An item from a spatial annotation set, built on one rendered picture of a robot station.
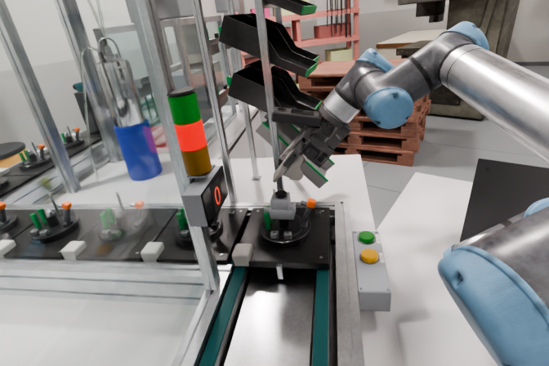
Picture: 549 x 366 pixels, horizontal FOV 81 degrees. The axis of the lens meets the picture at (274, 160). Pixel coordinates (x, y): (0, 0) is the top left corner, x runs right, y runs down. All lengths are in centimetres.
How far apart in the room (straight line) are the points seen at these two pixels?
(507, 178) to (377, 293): 47
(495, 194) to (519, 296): 68
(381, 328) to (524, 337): 53
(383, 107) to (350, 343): 43
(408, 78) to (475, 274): 37
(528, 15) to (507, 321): 823
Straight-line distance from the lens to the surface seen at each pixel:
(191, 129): 59
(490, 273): 34
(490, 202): 100
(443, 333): 86
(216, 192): 65
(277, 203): 84
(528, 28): 850
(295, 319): 78
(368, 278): 79
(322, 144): 73
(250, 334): 77
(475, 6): 466
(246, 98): 101
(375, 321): 85
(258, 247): 87
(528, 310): 34
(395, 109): 60
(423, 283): 95
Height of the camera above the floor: 152
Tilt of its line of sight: 24 degrees down
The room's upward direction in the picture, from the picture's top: 7 degrees counter-clockwise
